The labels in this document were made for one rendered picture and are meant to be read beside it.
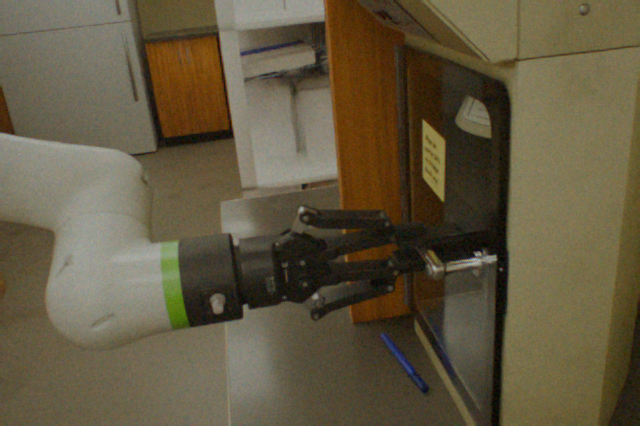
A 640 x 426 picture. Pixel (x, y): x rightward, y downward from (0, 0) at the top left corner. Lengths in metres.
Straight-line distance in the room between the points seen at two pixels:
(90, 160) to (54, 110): 4.95
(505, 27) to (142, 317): 0.42
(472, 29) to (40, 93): 5.25
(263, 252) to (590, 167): 0.32
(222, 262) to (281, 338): 0.41
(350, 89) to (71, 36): 4.72
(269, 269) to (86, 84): 4.98
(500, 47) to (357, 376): 0.55
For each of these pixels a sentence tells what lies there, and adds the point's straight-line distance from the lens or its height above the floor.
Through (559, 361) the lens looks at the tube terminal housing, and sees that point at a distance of 0.68.
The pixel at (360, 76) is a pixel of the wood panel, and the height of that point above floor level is 1.34.
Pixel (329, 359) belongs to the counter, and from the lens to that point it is 0.94.
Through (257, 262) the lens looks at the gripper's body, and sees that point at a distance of 0.61.
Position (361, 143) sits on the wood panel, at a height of 1.24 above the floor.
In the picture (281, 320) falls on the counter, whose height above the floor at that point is 0.94.
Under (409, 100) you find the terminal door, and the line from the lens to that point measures 0.79.
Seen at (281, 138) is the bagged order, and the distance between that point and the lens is 1.92.
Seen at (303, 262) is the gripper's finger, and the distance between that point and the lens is 0.63.
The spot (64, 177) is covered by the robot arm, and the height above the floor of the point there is 1.31.
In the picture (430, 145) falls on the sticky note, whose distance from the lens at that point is 0.72.
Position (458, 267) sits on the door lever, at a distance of 0.63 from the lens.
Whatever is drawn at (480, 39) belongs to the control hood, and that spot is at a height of 1.43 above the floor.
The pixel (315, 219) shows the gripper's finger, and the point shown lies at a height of 1.26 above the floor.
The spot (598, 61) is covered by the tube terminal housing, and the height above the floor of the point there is 1.40.
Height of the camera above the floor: 1.50
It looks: 23 degrees down
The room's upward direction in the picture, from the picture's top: 6 degrees counter-clockwise
